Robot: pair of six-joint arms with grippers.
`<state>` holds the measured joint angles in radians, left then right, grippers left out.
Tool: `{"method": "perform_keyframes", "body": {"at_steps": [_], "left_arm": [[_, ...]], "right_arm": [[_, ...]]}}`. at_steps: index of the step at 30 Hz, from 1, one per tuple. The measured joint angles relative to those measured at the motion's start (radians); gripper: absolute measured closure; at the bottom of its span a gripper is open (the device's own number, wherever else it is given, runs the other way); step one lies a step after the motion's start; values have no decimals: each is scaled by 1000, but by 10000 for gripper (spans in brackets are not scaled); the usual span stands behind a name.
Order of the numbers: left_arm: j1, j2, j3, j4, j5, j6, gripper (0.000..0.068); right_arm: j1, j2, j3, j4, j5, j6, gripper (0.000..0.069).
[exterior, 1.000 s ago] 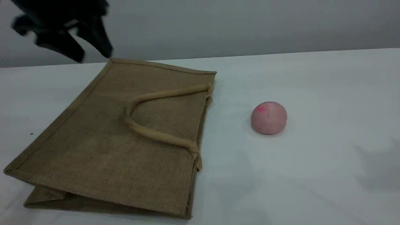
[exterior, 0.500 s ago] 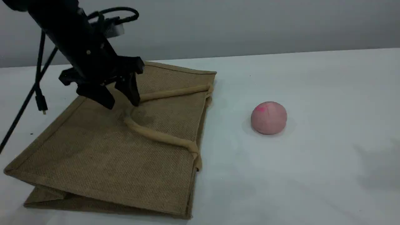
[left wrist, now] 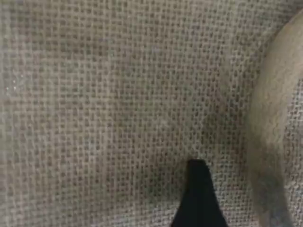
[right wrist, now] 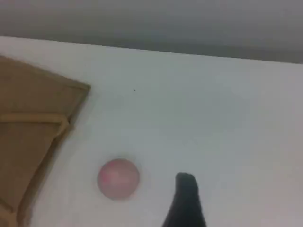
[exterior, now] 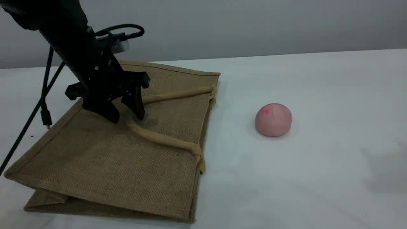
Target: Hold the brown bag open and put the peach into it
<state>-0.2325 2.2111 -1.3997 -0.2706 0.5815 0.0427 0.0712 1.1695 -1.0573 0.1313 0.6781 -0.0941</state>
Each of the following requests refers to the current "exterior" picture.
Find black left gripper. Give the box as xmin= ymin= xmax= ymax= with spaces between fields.
xmin=65 ymin=48 xmax=151 ymax=123

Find brown jute tote bag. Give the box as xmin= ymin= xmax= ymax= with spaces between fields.
xmin=4 ymin=60 xmax=221 ymax=223

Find pink peach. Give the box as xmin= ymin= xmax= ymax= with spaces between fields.
xmin=255 ymin=103 xmax=293 ymax=138

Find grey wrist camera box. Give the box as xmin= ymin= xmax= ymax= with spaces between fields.
xmin=107 ymin=38 xmax=131 ymax=54

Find black cable with plug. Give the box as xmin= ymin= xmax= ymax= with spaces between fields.
xmin=39 ymin=46 xmax=55 ymax=130

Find looped black camera cable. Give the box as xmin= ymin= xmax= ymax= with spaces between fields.
xmin=94 ymin=24 xmax=145 ymax=42

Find long thin black cable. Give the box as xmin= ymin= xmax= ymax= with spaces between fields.
xmin=0 ymin=62 xmax=66 ymax=176

